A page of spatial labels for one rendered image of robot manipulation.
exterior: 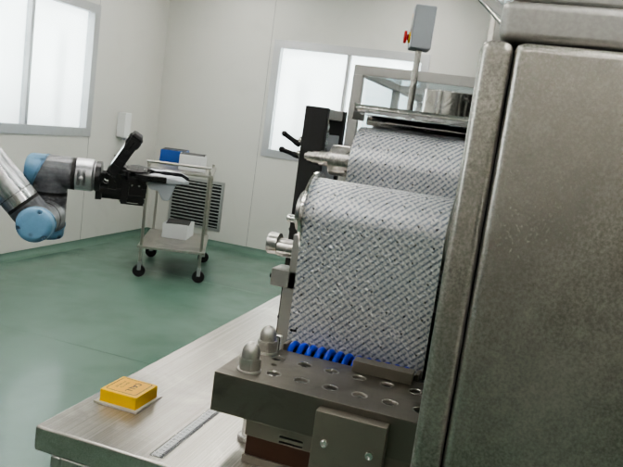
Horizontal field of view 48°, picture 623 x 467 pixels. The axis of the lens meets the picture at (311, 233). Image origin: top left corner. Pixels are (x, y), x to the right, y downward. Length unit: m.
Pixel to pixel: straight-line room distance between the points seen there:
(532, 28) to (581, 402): 0.13
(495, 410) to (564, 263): 0.06
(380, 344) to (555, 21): 0.93
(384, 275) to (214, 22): 6.49
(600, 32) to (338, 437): 0.79
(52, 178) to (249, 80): 5.68
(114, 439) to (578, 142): 0.95
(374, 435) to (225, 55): 6.61
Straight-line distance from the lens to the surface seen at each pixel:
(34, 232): 1.56
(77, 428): 1.16
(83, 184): 1.68
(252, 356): 1.04
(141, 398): 1.22
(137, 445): 1.11
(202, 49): 7.53
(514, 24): 0.27
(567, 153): 0.26
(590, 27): 0.27
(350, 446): 0.99
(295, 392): 1.01
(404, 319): 1.14
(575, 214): 0.26
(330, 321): 1.17
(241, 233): 7.32
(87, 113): 6.67
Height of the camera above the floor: 1.40
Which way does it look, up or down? 9 degrees down
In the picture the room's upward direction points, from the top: 8 degrees clockwise
